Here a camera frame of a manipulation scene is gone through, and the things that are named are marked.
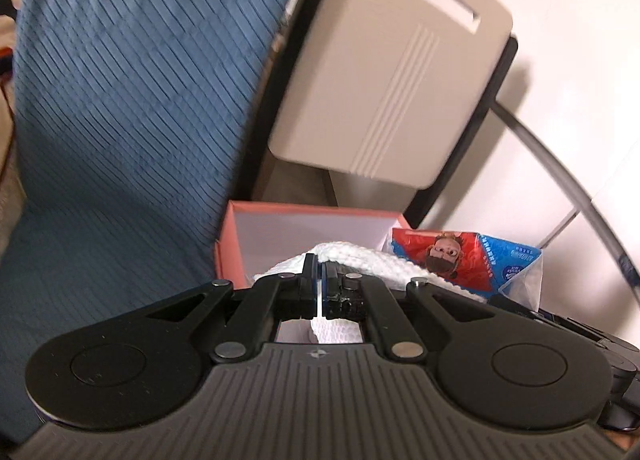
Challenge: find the floral beige cushion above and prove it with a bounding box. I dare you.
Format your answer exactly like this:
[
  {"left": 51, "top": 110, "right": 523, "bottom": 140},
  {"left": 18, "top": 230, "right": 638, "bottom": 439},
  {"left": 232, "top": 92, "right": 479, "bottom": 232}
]
[{"left": 0, "top": 139, "right": 26, "bottom": 256}]

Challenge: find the grey curved cable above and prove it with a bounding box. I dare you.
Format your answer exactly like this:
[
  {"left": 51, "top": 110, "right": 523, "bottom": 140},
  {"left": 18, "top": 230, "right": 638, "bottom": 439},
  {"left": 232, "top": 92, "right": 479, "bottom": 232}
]
[{"left": 491, "top": 101, "right": 640, "bottom": 306}]

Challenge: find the blue white red mask packet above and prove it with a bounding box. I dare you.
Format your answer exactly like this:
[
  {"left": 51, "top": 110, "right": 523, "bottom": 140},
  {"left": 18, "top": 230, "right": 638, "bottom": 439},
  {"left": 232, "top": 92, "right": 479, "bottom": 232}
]
[{"left": 390, "top": 228, "right": 544, "bottom": 310}]

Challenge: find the beige plastic chair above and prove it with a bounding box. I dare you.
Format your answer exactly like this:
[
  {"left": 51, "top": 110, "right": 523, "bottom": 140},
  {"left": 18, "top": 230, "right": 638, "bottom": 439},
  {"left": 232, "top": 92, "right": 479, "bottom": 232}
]
[{"left": 269, "top": 0, "right": 518, "bottom": 226}]

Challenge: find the blue textured sofa cover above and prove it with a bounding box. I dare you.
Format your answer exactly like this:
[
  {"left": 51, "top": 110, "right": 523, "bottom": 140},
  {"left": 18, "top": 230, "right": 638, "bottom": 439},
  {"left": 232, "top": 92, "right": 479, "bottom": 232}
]
[{"left": 1, "top": 0, "right": 288, "bottom": 442}]

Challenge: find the cream black red pillow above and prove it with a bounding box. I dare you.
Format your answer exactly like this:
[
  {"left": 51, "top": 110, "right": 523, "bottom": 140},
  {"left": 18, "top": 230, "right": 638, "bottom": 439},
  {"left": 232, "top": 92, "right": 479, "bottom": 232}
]
[{"left": 0, "top": 0, "right": 22, "bottom": 171}]

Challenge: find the white textured paper towel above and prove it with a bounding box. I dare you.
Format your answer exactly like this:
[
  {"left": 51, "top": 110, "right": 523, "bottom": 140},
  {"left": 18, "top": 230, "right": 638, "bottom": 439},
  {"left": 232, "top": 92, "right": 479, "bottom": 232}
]
[{"left": 253, "top": 241, "right": 486, "bottom": 344}]

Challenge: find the person right hand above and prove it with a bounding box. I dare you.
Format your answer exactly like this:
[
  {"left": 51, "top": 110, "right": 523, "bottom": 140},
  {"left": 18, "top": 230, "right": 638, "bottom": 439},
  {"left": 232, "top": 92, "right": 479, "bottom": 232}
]
[{"left": 604, "top": 430, "right": 640, "bottom": 450}]

